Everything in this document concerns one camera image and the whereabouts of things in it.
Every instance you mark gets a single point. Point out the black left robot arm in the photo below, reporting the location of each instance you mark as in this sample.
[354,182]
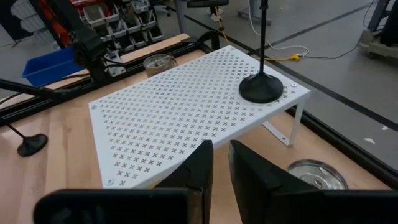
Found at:
[90,46]

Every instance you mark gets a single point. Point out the parts bin storage rack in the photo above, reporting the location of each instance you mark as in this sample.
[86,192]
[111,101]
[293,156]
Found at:
[124,23]

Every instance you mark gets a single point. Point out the blue plastic bin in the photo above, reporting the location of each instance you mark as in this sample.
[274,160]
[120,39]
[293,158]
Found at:
[46,67]

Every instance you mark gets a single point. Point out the white perforated metal shelf riser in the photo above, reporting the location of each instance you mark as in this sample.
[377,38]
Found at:
[174,109]

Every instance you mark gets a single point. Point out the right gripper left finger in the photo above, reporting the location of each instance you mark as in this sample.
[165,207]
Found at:
[186,199]

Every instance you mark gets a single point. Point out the black candlestick holder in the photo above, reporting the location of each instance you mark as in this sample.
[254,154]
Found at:
[261,88]
[32,146]

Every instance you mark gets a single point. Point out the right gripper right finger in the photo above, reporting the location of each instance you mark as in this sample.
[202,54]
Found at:
[267,199]

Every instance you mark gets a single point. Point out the grey rolling stand base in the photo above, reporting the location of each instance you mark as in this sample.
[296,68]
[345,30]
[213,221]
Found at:
[373,43]

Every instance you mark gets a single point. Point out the silver glass candle jar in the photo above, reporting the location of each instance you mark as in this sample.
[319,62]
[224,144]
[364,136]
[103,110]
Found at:
[311,174]
[157,67]

